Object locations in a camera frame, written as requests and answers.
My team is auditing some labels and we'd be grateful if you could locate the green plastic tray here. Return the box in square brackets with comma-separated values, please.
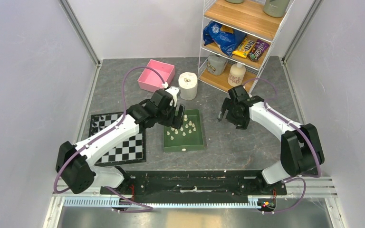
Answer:
[163, 109, 205, 152]

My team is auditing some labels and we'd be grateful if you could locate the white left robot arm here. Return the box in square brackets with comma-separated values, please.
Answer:
[53, 86, 185, 194]

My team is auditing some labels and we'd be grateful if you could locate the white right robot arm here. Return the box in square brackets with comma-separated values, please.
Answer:
[218, 85, 325, 194]

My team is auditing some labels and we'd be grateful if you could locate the pink plastic box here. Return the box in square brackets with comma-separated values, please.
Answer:
[137, 59, 175, 93]

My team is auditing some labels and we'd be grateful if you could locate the cream soap bottle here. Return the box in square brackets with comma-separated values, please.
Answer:
[227, 63, 246, 87]

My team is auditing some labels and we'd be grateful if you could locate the white toilet paper roll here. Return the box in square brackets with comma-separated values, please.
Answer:
[178, 72, 198, 101]

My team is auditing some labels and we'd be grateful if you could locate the grey jug on shelf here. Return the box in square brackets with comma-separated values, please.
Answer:
[206, 55, 227, 76]

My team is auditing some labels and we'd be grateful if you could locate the black white chessboard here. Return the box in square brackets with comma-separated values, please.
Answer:
[88, 112, 146, 167]

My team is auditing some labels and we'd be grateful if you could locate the yellow candy bag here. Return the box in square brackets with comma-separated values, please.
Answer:
[232, 36, 257, 58]

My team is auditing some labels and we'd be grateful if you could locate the blue plastic bag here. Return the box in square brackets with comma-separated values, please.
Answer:
[202, 21, 247, 57]

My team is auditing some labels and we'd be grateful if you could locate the brown candy bag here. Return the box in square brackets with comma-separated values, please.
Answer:
[248, 39, 270, 62]

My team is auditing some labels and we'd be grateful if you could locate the grey green top bottle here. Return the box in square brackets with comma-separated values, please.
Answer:
[263, 0, 290, 18]

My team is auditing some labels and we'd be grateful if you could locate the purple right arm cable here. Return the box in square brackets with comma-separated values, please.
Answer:
[242, 77, 323, 215]

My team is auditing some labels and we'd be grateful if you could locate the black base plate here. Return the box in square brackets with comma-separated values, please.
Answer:
[116, 170, 287, 203]

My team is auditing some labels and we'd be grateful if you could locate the white wire wooden shelf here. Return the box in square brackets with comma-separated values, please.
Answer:
[198, 0, 294, 93]

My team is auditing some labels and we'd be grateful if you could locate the white cable duct rail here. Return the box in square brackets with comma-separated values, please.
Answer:
[62, 195, 265, 209]

